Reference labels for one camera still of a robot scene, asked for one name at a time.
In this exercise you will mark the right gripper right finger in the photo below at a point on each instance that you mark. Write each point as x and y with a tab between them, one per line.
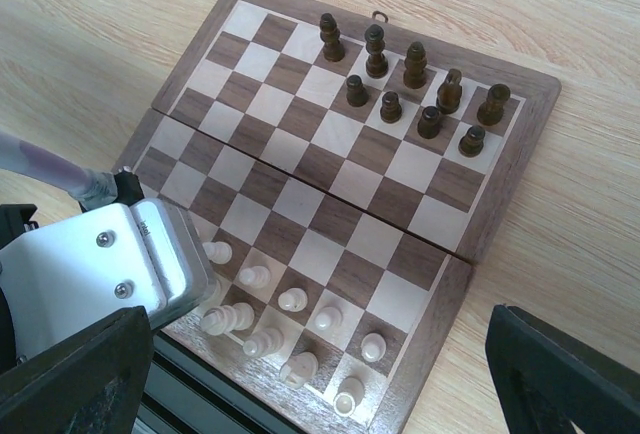
549	382

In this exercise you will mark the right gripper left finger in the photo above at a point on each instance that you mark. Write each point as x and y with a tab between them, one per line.
92	382

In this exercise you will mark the dark pawn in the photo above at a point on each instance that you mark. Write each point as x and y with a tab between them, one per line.
429	123
472	143
391	109
356	93

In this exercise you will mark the dark rook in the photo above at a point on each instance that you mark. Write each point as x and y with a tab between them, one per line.
491	111

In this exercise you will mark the dark king piece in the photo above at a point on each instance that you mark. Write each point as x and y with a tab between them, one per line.
376	64

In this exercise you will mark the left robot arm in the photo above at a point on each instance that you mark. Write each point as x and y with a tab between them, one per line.
20	337

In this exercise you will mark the light chess pieces row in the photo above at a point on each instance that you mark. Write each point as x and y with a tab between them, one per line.
347	339

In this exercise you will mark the wooden chess board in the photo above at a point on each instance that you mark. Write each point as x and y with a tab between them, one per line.
252	134

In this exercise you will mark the black aluminium frame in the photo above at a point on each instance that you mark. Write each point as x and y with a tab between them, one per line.
184	395

